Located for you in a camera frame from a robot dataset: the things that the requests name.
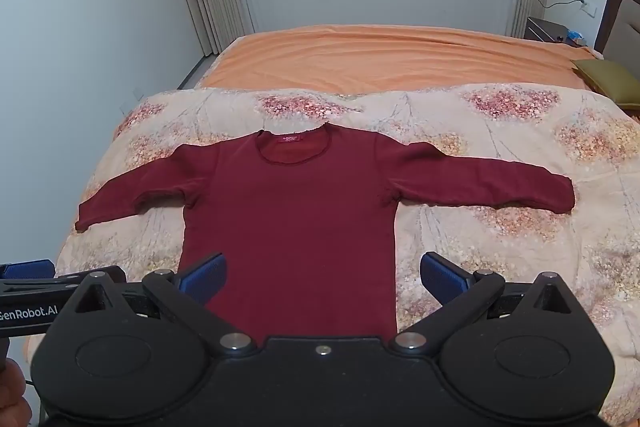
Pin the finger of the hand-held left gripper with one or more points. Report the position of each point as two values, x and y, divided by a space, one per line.
27 269

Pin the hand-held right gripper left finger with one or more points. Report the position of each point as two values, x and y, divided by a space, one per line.
205 278

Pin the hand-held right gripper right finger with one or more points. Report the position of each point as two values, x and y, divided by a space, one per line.
442 279

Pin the dark red long-sleeve shirt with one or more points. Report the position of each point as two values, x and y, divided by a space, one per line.
300 232

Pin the person's left hand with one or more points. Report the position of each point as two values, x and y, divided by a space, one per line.
11 392

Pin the orange bed sheet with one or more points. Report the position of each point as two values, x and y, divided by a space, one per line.
390 57

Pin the olive green pillow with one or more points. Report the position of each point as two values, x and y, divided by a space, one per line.
610 79

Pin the brown nightstand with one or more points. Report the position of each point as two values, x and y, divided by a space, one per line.
545 29

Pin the small blue item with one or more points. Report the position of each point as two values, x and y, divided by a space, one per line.
577 38

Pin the brown padded headboard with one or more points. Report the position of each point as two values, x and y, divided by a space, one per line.
625 27

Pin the white wall plate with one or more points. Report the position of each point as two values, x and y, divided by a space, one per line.
138 94

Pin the white wall socket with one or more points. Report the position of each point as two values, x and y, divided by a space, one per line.
587 8

